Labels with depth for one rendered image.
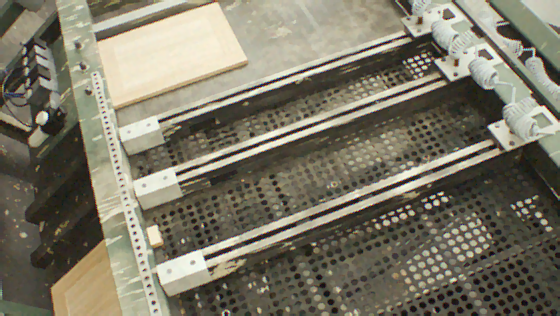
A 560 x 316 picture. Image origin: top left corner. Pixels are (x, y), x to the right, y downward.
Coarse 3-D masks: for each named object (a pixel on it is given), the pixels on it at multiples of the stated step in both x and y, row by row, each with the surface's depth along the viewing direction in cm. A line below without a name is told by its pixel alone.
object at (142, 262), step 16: (96, 80) 213; (96, 96) 208; (112, 128) 198; (112, 144) 194; (112, 160) 189; (128, 192) 180; (128, 208) 177; (128, 224) 173; (144, 256) 166; (144, 288) 160
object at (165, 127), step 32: (416, 32) 201; (320, 64) 203; (352, 64) 203; (384, 64) 208; (224, 96) 198; (256, 96) 198; (288, 96) 203; (128, 128) 194; (160, 128) 193; (192, 128) 198
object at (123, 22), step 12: (168, 0) 240; (180, 0) 239; (192, 0) 239; (204, 0) 241; (132, 12) 238; (144, 12) 237; (156, 12) 237; (168, 12) 239; (96, 24) 236; (108, 24) 235; (120, 24) 235; (132, 24) 237; (96, 36) 234
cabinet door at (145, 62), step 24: (168, 24) 233; (192, 24) 232; (216, 24) 230; (120, 48) 228; (144, 48) 227; (168, 48) 225; (192, 48) 223; (216, 48) 222; (240, 48) 220; (120, 72) 219; (144, 72) 218; (168, 72) 217; (192, 72) 215; (216, 72) 215; (120, 96) 212; (144, 96) 211
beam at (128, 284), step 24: (72, 0) 246; (72, 24) 236; (72, 48) 227; (96, 48) 225; (72, 72) 218; (96, 120) 201; (96, 144) 195; (120, 144) 193; (96, 168) 188; (96, 192) 182; (120, 216) 176; (120, 240) 171; (120, 264) 166; (120, 288) 161; (144, 312) 156; (168, 312) 156
